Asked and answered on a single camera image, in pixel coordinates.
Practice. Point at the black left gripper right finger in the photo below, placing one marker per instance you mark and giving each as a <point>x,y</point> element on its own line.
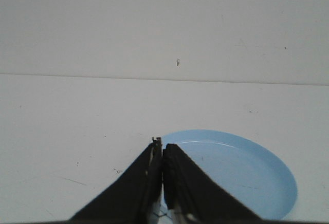
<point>190,194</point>

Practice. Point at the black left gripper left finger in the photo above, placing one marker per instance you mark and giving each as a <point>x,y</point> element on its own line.
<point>135,195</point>

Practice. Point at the light blue round plate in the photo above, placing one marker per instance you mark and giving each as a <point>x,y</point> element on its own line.
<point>251,173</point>

